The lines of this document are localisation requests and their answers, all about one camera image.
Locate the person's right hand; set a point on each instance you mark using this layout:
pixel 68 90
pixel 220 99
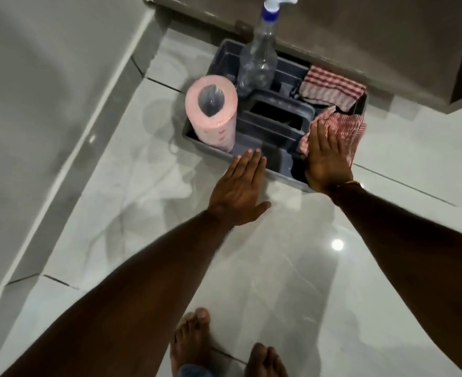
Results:
pixel 327 164

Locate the person's left hand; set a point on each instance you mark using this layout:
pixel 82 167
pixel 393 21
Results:
pixel 234 194

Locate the person's right middle finger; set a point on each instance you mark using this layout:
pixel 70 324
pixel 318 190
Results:
pixel 323 134

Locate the person's left little finger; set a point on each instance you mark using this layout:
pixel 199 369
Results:
pixel 232 168

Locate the person's right little finger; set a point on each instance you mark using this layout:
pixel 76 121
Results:
pixel 344 151

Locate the person's right thumb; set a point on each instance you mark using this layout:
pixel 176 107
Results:
pixel 308 168

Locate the person's left middle finger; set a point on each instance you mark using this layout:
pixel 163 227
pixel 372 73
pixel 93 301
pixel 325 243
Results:
pixel 252 164

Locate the person's left thumb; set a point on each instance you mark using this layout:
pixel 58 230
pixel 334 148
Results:
pixel 260 210

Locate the person's left forearm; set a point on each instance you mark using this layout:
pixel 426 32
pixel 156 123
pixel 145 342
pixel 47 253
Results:
pixel 128 306

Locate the person's right forearm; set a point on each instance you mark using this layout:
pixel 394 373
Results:
pixel 423 251

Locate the red checked cloth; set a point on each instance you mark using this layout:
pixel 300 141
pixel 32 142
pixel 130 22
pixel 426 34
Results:
pixel 350 129
pixel 331 88

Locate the dark grey plastic caddy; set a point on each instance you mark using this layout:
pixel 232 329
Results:
pixel 272 121

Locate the pink paper towel roll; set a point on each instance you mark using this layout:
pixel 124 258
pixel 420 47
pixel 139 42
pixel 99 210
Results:
pixel 215 121

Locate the clear plastic spray bottle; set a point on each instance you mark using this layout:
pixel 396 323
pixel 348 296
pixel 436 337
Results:
pixel 259 54

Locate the grey cabinet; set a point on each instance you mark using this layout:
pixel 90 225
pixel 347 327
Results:
pixel 372 31

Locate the person's left foot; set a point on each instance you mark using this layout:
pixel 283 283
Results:
pixel 191 341

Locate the person's foot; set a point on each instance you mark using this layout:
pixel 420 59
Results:
pixel 264 363
pixel 191 341

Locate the person's right foot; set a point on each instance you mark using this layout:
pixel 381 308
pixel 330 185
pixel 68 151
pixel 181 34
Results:
pixel 264 363

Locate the blue trouser cuff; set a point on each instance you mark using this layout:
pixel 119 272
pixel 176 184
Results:
pixel 190 371

